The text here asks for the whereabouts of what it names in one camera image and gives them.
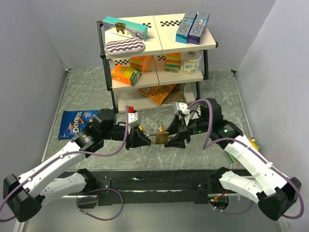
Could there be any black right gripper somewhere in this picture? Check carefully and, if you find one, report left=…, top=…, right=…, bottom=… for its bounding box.
left=163, top=114, right=211, bottom=149

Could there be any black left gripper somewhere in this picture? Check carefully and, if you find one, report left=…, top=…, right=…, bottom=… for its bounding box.
left=102, top=124, right=151, bottom=149

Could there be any small brass padlock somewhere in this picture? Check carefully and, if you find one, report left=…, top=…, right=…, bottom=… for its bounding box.
left=157, top=120, right=166, bottom=132

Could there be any large brass padlock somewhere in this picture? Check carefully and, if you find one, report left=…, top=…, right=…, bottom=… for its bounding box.
left=146, top=131, right=169, bottom=145

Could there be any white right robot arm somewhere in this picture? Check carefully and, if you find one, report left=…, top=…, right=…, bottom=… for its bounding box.
left=165, top=99, right=305, bottom=220

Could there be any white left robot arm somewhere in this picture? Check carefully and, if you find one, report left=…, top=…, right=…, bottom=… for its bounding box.
left=3, top=106, right=140, bottom=222

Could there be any brown seed bag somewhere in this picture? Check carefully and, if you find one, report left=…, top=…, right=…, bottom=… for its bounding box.
left=163, top=83, right=186, bottom=104

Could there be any orange snack packet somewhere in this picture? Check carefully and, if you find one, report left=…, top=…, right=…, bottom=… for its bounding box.
left=138, top=84, right=176, bottom=106

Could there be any orange sponge pack on table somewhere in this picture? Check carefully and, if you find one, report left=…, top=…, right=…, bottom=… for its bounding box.
left=224, top=137, right=261, bottom=163

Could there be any blue Doritos chip bag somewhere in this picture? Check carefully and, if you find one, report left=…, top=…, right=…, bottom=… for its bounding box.
left=58, top=110, right=98, bottom=140

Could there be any orange sponge box front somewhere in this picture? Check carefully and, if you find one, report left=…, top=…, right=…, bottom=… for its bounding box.
left=111, top=64, right=141, bottom=86

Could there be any orange sponge box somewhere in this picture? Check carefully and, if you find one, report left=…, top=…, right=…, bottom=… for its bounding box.
left=111, top=64, right=141, bottom=86
left=129, top=55, right=153, bottom=73

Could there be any colourful sponge stack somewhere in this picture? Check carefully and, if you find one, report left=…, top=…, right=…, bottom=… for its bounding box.
left=165, top=53, right=181, bottom=73

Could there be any toilet paper roll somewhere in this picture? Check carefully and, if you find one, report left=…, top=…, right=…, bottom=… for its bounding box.
left=180, top=51, right=202, bottom=74

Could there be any beige three-tier shelf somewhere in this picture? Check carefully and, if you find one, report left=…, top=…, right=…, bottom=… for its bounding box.
left=97, top=14, right=218, bottom=113

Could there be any orange sponge box rear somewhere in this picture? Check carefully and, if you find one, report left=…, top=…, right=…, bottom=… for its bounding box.
left=129, top=55, right=153, bottom=73

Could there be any blue toothpaste box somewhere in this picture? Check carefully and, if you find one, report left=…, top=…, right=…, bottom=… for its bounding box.
left=175, top=11, right=197, bottom=43

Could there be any purple toothpaste box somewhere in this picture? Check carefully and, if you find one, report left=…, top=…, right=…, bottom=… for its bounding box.
left=188, top=12, right=210, bottom=44

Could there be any teal toothpaste box lying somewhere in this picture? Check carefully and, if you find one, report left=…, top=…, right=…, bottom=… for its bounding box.
left=102, top=16, right=148, bottom=41

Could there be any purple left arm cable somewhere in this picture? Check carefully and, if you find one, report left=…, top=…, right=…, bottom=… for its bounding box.
left=0, top=105, right=131, bottom=222

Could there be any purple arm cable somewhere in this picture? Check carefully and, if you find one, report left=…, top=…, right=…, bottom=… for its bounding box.
left=188, top=98, right=305, bottom=219
left=0, top=105, right=131, bottom=222

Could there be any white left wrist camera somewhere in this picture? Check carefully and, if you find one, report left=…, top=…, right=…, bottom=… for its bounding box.
left=126, top=106, right=140, bottom=132

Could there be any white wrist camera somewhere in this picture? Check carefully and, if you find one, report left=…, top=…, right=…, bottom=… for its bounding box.
left=126, top=106, right=140, bottom=132
left=174, top=102, right=190, bottom=118

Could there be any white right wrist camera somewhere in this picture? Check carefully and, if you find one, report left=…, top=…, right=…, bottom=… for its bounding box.
left=174, top=102, right=190, bottom=118

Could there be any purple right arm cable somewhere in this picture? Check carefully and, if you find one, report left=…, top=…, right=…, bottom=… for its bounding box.
left=188, top=98, right=305, bottom=219

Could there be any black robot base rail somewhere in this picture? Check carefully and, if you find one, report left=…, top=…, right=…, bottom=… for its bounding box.
left=91, top=169, right=230, bottom=206

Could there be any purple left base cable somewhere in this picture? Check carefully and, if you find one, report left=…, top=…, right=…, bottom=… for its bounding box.
left=76, top=188, right=125, bottom=221

